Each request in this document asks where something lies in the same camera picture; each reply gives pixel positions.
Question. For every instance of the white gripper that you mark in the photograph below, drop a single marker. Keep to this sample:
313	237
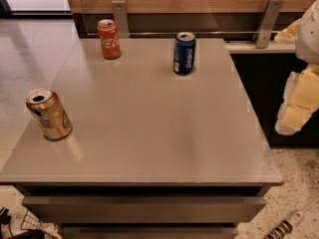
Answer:
309	37

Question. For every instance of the metal bracket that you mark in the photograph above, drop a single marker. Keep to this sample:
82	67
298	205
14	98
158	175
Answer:
263	34
120	14

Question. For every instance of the orange soda can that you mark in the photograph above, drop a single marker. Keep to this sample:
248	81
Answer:
45	106

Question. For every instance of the right metal bracket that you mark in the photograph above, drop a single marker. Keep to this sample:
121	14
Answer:
263	34

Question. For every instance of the red cola can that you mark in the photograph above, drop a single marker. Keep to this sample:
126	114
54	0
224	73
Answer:
110	44

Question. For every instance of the grey drawer cabinet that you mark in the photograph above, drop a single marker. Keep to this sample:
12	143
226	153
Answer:
152	154

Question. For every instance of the left metal bracket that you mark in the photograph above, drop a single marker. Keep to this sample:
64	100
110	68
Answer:
120	14

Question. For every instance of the blue cola can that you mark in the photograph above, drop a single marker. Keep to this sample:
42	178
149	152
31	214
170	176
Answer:
184	52

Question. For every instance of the black wire basket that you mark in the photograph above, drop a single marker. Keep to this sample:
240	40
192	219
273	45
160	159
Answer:
31	227

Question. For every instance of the white power strip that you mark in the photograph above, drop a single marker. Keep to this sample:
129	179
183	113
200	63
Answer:
286	226

